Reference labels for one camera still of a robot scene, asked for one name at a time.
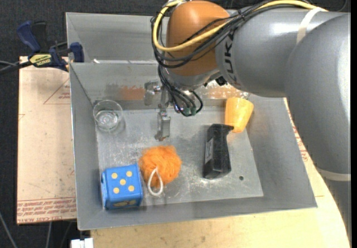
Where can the orange plastic cup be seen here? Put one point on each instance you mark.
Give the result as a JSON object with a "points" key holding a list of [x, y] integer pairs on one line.
{"points": [[239, 114]]}

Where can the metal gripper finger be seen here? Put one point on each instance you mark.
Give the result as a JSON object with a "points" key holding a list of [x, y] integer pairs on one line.
{"points": [[164, 127], [152, 89]]}

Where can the clear glass bowl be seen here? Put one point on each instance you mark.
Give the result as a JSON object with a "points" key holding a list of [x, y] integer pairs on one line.
{"points": [[108, 116]]}

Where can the grey metal bin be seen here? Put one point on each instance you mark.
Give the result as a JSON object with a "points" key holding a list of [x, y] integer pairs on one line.
{"points": [[181, 185]]}

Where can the blue die, yellow dots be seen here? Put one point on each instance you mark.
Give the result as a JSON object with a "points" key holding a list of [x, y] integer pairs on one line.
{"points": [[122, 185]]}

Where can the black box with label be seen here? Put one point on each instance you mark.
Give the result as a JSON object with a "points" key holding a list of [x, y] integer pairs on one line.
{"points": [[219, 155]]}

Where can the orange bath pouf, white loop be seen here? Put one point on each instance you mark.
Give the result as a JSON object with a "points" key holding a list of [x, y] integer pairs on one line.
{"points": [[164, 162]]}

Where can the black cylinder on white bracket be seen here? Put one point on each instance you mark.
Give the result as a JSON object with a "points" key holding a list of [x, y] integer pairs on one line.
{"points": [[221, 80]]}

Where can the brown cardboard board, red print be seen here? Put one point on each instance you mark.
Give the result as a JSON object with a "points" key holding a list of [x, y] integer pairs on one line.
{"points": [[44, 143]]}

